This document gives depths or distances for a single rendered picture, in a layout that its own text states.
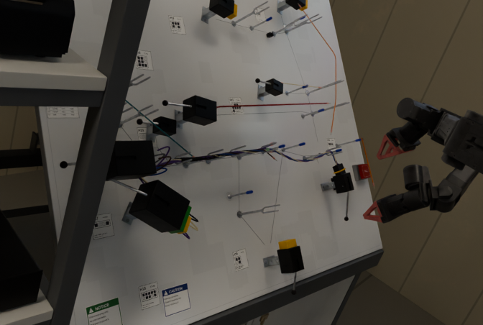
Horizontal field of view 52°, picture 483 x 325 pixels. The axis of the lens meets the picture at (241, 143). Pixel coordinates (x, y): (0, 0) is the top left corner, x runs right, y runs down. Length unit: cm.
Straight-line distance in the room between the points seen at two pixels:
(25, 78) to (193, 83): 74
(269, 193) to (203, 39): 47
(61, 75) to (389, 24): 280
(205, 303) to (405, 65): 233
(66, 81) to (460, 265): 292
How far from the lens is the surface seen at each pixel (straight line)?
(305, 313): 178
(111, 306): 110
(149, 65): 125
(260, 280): 138
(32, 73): 64
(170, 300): 118
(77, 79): 67
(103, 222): 109
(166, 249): 118
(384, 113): 330
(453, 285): 339
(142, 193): 100
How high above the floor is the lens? 167
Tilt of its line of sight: 20 degrees down
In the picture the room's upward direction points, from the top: 19 degrees clockwise
